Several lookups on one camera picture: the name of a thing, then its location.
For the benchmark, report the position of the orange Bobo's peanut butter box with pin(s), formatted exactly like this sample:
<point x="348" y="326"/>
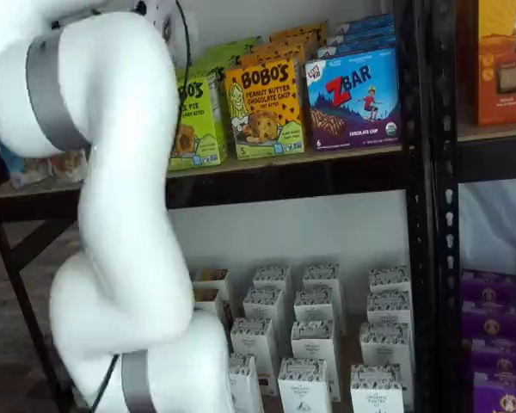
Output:
<point x="296" y="34"/>
<point x="275" y="53"/>
<point x="264" y="112"/>

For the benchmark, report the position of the white floral pantry box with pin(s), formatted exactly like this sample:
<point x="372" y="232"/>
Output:
<point x="303" y="387"/>
<point x="389" y="277"/>
<point x="272" y="277"/>
<point x="262" y="305"/>
<point x="314" y="305"/>
<point x="385" y="344"/>
<point x="389" y="307"/>
<point x="251" y="344"/>
<point x="314" y="344"/>
<point x="241" y="383"/>
<point x="321" y="275"/>
<point x="378" y="389"/>

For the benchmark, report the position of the purple snack box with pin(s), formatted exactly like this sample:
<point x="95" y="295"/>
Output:
<point x="503" y="355"/>
<point x="505" y="393"/>
<point x="490" y="284"/>
<point x="492" y="320"/>

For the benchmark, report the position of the brown upper shelf board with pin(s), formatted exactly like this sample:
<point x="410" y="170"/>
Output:
<point x="327" y="154"/>

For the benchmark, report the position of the white granola cluster box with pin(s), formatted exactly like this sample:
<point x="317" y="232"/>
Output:
<point x="69" y="163"/>
<point x="30" y="170"/>

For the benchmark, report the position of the blue Zbar chocolate chip box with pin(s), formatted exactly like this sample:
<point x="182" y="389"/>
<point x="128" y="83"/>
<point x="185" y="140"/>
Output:
<point x="352" y="99"/>
<point x="357" y="45"/>
<point x="361" y="26"/>

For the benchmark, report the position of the black stand leg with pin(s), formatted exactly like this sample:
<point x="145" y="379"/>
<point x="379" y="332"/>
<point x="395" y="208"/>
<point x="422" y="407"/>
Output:
<point x="30" y="310"/>

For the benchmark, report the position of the black shelf front beam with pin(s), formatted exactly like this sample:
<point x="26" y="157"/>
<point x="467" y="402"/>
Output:
<point x="284" y="183"/>

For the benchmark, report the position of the yellow white granola box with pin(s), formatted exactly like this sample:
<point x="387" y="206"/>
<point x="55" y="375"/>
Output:
<point x="210" y="277"/>
<point x="213" y="307"/>

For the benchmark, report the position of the black perforated rack post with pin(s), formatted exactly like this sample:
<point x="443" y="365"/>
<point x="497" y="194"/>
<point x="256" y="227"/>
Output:
<point x="448" y="258"/>

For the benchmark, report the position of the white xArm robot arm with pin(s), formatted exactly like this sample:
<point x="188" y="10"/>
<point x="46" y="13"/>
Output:
<point x="124" y="172"/>

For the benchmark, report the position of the orange snack box with figure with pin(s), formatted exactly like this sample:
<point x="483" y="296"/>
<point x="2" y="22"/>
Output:
<point x="505" y="64"/>

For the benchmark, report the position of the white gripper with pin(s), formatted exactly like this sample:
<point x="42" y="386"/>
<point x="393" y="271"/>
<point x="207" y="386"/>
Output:
<point x="155" y="15"/>

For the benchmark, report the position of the green Bobo's apple pie box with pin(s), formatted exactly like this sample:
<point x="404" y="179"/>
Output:
<point x="198" y="129"/>
<point x="243" y="47"/>
<point x="219" y="62"/>

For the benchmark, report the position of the white boxes group lower shelf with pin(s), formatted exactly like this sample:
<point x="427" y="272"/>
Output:
<point x="349" y="344"/>

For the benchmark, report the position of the brown neighbour shelf board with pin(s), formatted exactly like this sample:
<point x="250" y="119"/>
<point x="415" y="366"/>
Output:
<point x="494" y="131"/>

